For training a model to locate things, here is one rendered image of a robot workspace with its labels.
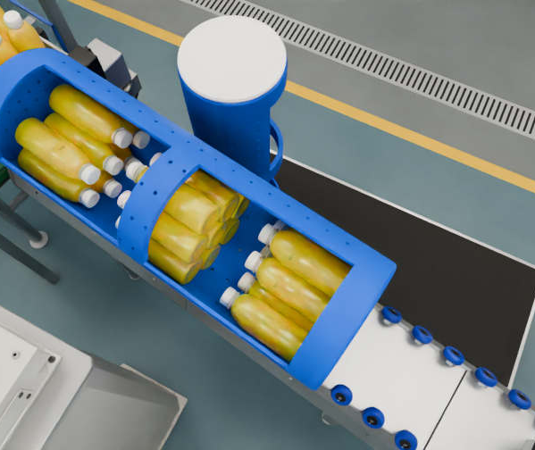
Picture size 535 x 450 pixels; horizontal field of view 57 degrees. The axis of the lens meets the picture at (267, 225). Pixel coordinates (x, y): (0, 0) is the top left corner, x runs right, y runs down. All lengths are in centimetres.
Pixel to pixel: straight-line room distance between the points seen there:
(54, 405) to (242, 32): 97
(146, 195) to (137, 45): 197
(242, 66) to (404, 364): 81
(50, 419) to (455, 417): 78
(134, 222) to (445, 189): 173
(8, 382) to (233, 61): 88
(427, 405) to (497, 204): 147
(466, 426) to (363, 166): 146
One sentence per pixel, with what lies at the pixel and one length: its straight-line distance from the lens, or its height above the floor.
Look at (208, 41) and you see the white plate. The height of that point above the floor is 104.
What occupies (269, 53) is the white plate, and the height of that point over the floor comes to 104.
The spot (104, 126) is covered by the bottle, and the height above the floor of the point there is 114.
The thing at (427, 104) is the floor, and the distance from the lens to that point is 263.
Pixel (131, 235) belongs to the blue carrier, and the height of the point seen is 117.
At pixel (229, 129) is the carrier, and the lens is 133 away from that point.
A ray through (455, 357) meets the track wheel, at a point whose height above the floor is 98.
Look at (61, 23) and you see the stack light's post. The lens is 185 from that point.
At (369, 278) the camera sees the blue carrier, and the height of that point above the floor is 122.
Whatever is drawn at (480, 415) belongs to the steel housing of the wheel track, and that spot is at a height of 93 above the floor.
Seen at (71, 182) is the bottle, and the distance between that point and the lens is 116.
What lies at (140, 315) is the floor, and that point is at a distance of 214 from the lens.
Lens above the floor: 203
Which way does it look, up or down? 67 degrees down
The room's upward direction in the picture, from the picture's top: 1 degrees counter-clockwise
